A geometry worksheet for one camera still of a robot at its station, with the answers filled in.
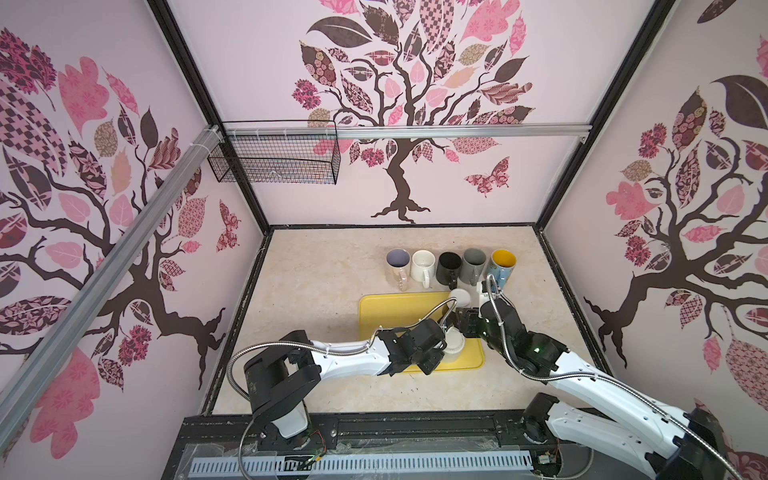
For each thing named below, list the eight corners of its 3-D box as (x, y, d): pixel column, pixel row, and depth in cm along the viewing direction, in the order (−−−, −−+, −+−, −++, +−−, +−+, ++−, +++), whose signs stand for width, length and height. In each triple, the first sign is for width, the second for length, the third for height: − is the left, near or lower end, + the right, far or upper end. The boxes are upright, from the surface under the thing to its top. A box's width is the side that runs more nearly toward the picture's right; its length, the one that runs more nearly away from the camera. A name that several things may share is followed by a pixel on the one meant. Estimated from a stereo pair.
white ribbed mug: (412, 290, 103) (413, 276, 96) (410, 264, 110) (411, 249, 103) (435, 290, 103) (437, 276, 96) (432, 264, 110) (434, 249, 103)
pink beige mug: (383, 290, 102) (383, 272, 94) (389, 266, 109) (389, 247, 101) (405, 293, 101) (406, 275, 93) (409, 268, 108) (410, 250, 100)
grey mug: (459, 287, 104) (465, 268, 95) (455, 266, 110) (460, 247, 101) (482, 287, 104) (489, 268, 95) (477, 266, 110) (484, 247, 101)
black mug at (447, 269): (438, 292, 102) (441, 276, 95) (435, 268, 109) (438, 252, 102) (459, 292, 102) (464, 276, 95) (455, 268, 109) (459, 252, 102)
